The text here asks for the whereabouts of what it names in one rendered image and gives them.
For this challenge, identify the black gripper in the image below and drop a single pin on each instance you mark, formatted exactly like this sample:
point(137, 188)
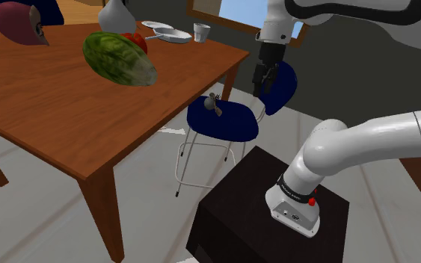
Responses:
point(272, 54)

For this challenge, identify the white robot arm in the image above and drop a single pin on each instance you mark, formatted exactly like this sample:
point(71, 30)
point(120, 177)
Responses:
point(359, 142)

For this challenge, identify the small grey figure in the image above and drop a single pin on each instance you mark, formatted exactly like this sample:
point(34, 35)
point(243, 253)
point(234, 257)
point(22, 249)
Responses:
point(210, 104)

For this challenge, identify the white cup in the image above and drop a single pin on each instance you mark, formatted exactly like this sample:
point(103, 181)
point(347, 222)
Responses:
point(201, 32)

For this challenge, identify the white frying pan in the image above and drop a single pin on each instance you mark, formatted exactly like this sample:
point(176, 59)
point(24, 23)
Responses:
point(175, 35)

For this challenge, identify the white plate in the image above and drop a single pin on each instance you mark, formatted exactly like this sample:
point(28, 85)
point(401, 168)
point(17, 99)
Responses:
point(156, 24)

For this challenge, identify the black robot stand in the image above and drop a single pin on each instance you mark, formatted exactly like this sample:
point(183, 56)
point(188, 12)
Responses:
point(246, 204)

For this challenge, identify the red pepper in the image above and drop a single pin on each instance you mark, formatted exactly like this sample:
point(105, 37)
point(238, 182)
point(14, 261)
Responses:
point(140, 40)

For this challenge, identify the green lettuce head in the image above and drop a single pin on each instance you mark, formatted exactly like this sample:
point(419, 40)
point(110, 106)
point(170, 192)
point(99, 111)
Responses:
point(117, 60)

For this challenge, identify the white vase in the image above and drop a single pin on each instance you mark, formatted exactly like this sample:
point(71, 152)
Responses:
point(115, 18)

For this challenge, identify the brown wooden table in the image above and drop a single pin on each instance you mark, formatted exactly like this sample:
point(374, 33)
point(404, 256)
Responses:
point(57, 105)

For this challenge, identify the maroon rounded figure with face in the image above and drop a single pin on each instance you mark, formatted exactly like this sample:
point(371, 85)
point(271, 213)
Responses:
point(15, 23)

